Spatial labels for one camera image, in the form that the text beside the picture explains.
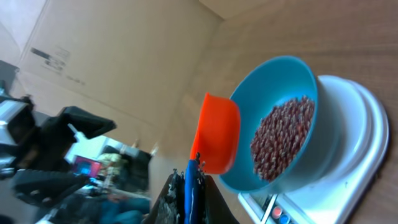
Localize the white kitchen scale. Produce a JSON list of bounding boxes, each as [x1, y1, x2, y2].
[[238, 75, 389, 223]]

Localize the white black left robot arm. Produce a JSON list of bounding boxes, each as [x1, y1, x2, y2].
[[1, 92, 116, 223]]

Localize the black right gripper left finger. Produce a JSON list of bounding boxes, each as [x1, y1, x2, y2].
[[149, 169, 185, 224]]

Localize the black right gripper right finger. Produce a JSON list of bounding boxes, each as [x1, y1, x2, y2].
[[197, 152, 239, 224]]

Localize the blue bowl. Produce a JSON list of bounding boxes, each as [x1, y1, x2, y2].
[[219, 56, 342, 194]]

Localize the red beans in bowl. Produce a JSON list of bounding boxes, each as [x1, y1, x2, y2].
[[250, 95, 315, 182]]

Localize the red scoop blue handle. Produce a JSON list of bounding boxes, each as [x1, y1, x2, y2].
[[184, 93, 241, 223]]

